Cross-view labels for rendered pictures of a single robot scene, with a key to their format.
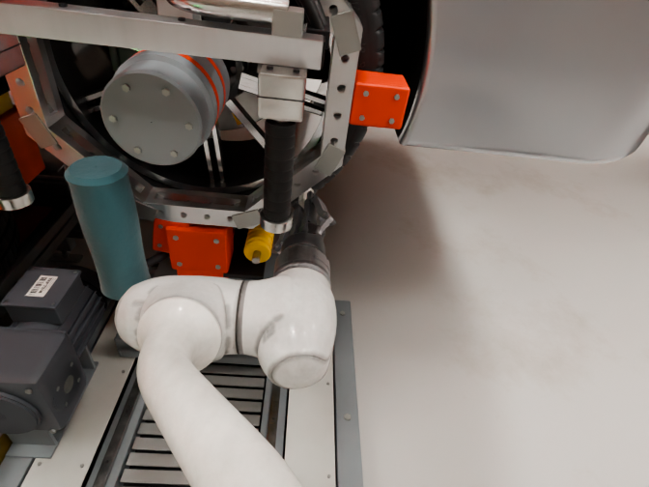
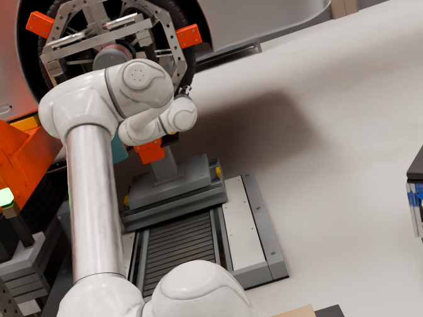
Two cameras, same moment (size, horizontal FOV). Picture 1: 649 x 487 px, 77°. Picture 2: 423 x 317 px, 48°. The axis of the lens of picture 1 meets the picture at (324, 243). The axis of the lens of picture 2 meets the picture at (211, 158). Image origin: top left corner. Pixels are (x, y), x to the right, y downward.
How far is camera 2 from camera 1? 1.30 m
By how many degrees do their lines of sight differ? 18
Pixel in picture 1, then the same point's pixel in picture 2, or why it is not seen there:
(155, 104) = (109, 62)
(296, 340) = (177, 108)
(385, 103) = (191, 34)
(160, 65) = (107, 51)
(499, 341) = (359, 155)
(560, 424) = (400, 173)
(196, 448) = not seen: hidden behind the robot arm
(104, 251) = not seen: hidden behind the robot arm
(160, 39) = (106, 38)
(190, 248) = not seen: hidden behind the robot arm
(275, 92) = (141, 36)
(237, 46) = (127, 31)
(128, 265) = (116, 141)
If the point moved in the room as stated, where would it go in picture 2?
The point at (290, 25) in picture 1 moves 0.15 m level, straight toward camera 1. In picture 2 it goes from (139, 18) to (138, 22)
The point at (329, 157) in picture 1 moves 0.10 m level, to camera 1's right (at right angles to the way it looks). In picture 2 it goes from (180, 66) to (204, 58)
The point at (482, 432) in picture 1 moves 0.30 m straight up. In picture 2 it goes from (348, 194) to (334, 133)
